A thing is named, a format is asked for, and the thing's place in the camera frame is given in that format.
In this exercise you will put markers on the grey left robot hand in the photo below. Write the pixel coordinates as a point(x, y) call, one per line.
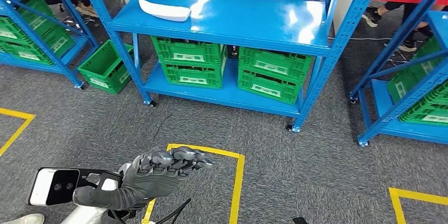
point(147, 184)

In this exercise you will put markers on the black camera bracket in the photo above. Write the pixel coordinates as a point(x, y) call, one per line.
point(91, 171)

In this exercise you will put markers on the blue metal shelving rack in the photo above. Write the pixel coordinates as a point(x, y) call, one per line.
point(70, 52)
point(402, 128)
point(227, 19)

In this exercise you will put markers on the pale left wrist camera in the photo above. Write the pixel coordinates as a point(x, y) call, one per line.
point(45, 187)

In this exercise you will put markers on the open empty green crate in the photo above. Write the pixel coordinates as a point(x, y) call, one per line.
point(103, 68)

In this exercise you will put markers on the chrome chair base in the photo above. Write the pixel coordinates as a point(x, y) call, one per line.
point(399, 58)

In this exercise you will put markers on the white curved plastic part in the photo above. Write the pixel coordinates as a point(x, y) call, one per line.
point(164, 11)

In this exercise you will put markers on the black robot foot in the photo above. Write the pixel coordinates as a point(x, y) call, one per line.
point(299, 221)

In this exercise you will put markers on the yellow floor tape square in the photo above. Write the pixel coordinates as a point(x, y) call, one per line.
point(17, 114)
point(239, 180)
point(420, 196)

